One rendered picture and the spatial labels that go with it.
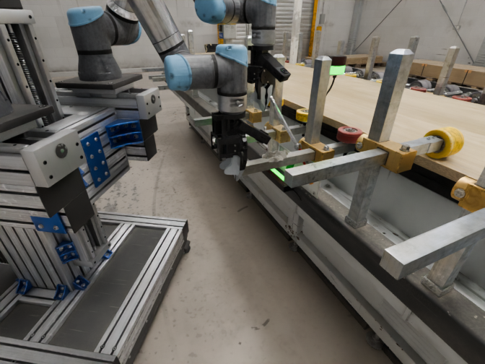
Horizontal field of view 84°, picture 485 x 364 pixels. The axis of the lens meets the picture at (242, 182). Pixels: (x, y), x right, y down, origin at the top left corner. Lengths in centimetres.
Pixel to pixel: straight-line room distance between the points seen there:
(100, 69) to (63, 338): 100
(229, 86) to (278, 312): 112
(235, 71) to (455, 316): 70
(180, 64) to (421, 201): 78
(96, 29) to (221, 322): 130
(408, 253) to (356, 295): 99
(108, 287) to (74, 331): 20
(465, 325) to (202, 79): 75
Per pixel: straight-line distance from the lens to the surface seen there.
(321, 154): 89
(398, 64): 70
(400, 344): 134
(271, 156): 83
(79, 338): 131
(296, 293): 155
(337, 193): 116
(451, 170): 87
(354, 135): 97
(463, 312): 78
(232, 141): 71
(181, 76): 64
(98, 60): 116
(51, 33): 881
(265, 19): 94
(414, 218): 101
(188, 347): 140
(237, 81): 67
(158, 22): 75
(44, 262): 137
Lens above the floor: 122
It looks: 31 degrees down
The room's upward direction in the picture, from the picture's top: straight up
